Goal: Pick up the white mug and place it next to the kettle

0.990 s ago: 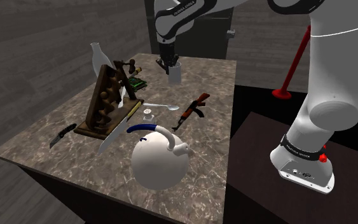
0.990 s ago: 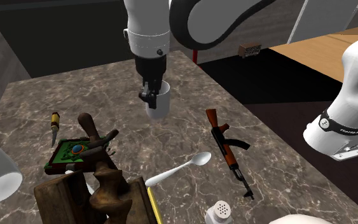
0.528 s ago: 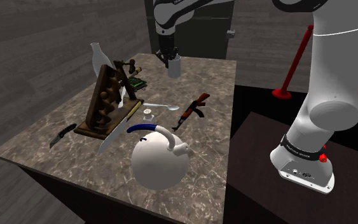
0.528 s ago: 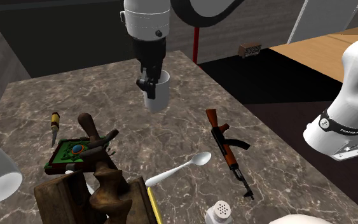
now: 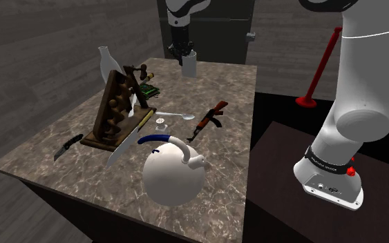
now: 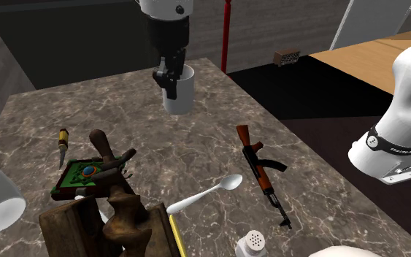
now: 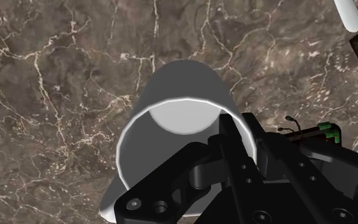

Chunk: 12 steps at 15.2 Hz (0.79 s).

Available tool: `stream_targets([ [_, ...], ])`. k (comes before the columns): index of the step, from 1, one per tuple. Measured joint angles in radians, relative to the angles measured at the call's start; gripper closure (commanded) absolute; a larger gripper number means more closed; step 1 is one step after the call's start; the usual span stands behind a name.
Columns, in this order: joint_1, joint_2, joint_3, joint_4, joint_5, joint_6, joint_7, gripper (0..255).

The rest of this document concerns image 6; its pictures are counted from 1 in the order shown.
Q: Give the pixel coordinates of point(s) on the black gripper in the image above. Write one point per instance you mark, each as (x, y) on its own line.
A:
(167, 34)

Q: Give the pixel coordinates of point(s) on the white mug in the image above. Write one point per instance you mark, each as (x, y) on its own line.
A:
(182, 98)

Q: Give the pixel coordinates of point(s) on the red pole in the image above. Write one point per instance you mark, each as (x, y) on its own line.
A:
(226, 35)

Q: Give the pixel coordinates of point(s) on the small brown box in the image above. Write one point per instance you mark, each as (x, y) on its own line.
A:
(287, 57)

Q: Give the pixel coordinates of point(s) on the white spoon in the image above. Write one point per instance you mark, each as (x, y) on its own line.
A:
(230, 182)

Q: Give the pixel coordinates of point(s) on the brown and black toy rifle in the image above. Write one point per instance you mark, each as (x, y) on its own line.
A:
(258, 167)

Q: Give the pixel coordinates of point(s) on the green and red tray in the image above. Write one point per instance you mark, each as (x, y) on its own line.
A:
(70, 178)

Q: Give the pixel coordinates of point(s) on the brown wooden sculpture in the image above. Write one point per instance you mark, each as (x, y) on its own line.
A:
(127, 217)

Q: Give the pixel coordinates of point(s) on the yellow stick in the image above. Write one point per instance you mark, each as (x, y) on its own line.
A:
(178, 236)

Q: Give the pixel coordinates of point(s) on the light wooden table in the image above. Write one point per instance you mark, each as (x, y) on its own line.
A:
(365, 60)

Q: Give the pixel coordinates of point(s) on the brown wooden block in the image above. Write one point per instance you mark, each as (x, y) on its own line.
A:
(66, 227)

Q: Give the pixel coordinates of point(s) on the white salt shaker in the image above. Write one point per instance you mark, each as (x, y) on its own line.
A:
(253, 245)

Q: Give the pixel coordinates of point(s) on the white leaning board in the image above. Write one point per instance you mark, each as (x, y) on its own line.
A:
(372, 25)

